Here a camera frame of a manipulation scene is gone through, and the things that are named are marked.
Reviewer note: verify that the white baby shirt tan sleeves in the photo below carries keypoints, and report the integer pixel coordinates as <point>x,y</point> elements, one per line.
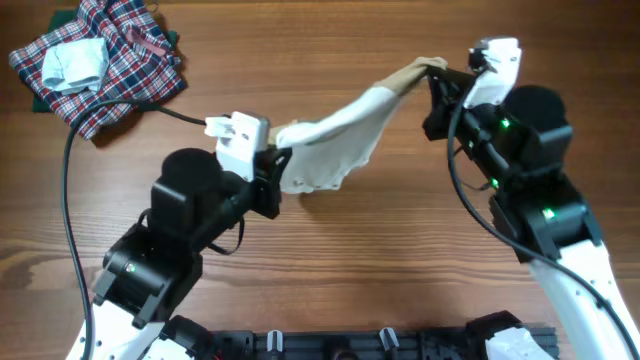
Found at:
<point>325,151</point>

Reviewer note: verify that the dark green folded cloth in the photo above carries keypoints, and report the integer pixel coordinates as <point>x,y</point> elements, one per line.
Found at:
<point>62,17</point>

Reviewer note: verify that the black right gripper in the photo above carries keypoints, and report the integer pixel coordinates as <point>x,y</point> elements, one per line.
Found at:
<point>442,106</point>

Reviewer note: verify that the light blue folded garment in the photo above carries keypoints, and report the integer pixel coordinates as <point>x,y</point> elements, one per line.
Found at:
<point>76,66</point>

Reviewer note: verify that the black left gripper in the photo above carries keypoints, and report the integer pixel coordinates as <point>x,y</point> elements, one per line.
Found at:
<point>266,168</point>

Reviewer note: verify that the plaid flannel shirt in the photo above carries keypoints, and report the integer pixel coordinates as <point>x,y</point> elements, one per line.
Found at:
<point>142,63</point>

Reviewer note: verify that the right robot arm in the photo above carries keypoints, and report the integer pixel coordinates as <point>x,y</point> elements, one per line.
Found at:
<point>506,163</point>

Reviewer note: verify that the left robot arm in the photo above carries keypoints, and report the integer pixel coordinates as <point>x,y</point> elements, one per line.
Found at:
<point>149,271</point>

